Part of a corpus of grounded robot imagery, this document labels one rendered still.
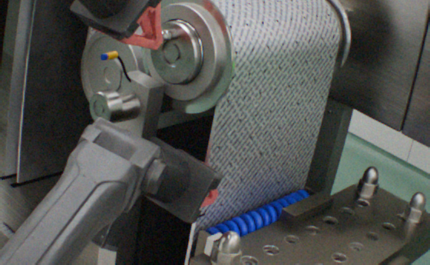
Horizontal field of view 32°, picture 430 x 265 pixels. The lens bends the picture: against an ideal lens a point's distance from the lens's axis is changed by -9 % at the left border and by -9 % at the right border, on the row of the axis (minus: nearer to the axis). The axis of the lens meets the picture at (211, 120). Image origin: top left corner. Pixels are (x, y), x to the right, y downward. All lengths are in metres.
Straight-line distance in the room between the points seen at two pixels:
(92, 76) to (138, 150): 0.34
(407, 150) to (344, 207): 2.74
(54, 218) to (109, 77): 0.44
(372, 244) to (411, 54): 0.28
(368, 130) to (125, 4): 3.21
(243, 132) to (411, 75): 0.29
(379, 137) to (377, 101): 2.78
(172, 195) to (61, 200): 0.26
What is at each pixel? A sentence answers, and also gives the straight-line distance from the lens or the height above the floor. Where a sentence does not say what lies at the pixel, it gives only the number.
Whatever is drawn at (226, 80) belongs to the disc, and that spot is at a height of 1.24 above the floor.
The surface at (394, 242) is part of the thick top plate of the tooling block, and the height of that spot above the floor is 1.03.
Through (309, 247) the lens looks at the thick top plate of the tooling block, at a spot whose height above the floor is 1.03.
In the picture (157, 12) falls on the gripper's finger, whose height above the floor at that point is 1.31.
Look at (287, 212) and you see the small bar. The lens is 1.07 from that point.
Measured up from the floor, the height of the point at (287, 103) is 1.18.
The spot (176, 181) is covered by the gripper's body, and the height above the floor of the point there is 1.14.
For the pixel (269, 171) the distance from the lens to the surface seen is 1.08.
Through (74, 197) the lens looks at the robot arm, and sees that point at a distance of 0.68.
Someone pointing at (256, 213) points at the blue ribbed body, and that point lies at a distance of 1.06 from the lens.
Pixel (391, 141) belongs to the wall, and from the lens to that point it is 3.93.
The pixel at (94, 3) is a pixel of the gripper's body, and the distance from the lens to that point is 0.83.
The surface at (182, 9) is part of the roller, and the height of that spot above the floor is 1.30.
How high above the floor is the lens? 1.56
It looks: 23 degrees down
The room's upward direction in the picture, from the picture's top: 11 degrees clockwise
